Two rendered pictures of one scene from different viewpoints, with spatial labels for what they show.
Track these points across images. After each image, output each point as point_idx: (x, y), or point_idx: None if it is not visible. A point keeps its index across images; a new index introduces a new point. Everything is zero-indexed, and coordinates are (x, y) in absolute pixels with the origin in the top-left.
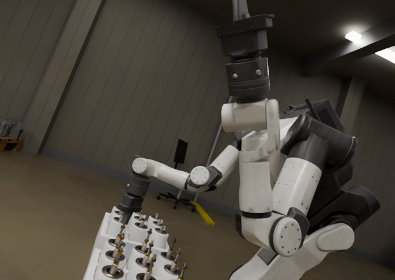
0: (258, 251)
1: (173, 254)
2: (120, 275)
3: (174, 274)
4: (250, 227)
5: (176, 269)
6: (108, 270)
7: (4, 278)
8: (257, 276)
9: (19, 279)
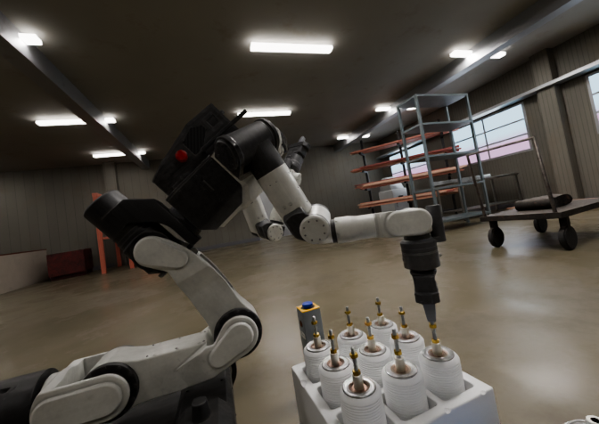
0: (232, 289)
1: None
2: (373, 323)
3: (328, 356)
4: None
5: (332, 367)
6: (386, 323)
7: (562, 408)
8: (242, 297)
9: (555, 417)
